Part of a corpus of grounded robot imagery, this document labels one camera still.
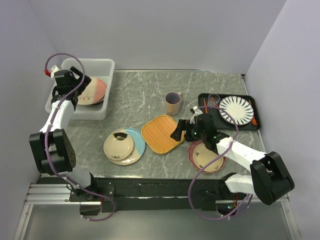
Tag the wooden bamboo tray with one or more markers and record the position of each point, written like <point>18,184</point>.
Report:
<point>156,134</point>

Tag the black serving tray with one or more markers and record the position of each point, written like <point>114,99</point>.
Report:
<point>221,123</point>

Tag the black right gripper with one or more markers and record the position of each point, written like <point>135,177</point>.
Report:
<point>177,134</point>

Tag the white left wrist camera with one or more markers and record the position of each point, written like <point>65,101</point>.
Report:
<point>52,70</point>

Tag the small beige black-stroke plate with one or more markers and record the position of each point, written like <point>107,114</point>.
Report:
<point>118,145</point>

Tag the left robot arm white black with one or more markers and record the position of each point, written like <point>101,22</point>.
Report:
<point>51,148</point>

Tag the orange utensil on tray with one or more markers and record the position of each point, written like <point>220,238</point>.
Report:
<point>254,121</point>

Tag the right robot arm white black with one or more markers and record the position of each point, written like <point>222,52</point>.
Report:
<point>269,178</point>

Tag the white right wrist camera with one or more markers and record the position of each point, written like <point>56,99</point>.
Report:
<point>195,112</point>

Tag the white blue striped plate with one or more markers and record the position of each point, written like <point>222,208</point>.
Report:
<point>238,108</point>

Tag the beige blue large plate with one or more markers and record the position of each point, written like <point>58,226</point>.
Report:
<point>138,149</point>

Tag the beige flower plate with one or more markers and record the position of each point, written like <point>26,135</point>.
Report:
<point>202,156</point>

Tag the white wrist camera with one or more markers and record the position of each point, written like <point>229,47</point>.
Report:
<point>195,112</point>
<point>52,70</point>

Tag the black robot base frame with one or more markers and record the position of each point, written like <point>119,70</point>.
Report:
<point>143,194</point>

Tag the beige pink branch plate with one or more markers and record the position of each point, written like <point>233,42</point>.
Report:
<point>93,93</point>

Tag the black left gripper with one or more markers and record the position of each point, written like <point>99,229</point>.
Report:
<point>83,80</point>

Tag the pink scalloped plate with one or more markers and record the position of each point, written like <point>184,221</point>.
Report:
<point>190,157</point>

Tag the pink beige mug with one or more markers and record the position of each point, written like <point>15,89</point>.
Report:
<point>172,103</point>

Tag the translucent white plastic bin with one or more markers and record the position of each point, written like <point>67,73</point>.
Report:
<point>104,70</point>

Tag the small clear glass cup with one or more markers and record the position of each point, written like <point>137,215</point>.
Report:
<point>213,100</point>

